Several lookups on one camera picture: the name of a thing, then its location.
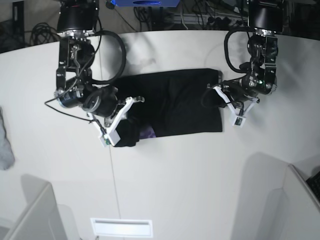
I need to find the white partition panel left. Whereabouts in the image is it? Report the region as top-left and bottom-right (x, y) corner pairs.
(0, 174), (81, 240)

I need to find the grey cloth at left edge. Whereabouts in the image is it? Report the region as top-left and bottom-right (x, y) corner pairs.
(0, 108), (15, 171)

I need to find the white partition panel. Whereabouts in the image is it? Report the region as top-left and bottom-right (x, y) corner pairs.
(255, 165), (320, 240)
(0, 174), (81, 240)

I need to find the blue box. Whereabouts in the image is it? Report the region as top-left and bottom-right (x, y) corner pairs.
(111, 0), (180, 8)

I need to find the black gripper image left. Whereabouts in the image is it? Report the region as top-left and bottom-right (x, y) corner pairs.
(82, 86), (118, 118)

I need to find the black T-shirt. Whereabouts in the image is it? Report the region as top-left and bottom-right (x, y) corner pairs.
(114, 68), (223, 148)

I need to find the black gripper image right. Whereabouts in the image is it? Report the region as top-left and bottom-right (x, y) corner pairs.
(201, 80), (258, 109)

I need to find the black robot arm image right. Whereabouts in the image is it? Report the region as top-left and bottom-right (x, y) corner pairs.
(201, 0), (283, 110)

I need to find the white partition panel right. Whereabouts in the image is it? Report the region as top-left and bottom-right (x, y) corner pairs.
(255, 165), (320, 240)

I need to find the black robot arm image left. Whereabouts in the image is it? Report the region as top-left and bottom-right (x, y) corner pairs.
(53, 0), (127, 118)

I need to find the coiled black cable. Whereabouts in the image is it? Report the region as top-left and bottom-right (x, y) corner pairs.
(29, 22), (62, 46)

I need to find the black keyboard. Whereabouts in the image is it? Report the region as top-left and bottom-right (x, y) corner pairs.
(306, 172), (320, 202)

